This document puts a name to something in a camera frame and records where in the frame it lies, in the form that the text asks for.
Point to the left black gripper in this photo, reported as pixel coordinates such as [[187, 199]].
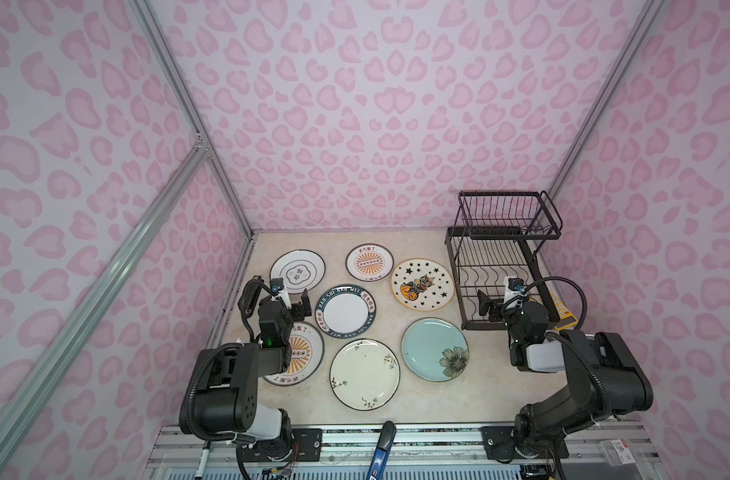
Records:
[[275, 306]]

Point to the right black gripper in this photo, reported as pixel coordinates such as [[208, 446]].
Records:
[[503, 309]]

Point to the light teal flower plate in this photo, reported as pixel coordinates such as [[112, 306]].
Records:
[[435, 350]]

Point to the star and cat plate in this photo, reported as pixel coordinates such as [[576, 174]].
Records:
[[422, 285]]

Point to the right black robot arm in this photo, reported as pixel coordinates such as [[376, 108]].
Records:
[[603, 379]]

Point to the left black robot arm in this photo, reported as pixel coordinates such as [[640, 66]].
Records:
[[221, 402]]

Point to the yellow black object behind rack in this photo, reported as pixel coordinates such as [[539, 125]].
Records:
[[567, 320]]

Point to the large orange sunburst plate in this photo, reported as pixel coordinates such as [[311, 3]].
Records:
[[308, 350]]

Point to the white plate grey cloud outline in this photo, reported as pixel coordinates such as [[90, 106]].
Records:
[[299, 270]]

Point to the green rim lettered plate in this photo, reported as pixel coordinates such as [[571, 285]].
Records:
[[345, 311]]

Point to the small orange sunburst plate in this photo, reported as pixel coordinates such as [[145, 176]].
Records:
[[369, 262]]

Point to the cream floral branch plate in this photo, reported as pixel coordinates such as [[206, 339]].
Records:
[[364, 375]]

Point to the white label with red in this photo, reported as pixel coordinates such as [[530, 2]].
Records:
[[616, 452]]

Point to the black marker pen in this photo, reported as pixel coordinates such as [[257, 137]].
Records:
[[203, 460]]

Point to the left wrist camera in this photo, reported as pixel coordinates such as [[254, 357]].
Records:
[[279, 290]]

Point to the black wire dish rack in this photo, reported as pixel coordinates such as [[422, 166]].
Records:
[[497, 234]]

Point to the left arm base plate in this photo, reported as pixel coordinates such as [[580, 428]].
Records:
[[297, 445]]

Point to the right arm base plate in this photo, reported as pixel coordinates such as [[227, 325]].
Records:
[[500, 446]]

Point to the blue handled tool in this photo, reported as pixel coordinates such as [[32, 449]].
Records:
[[382, 451]]

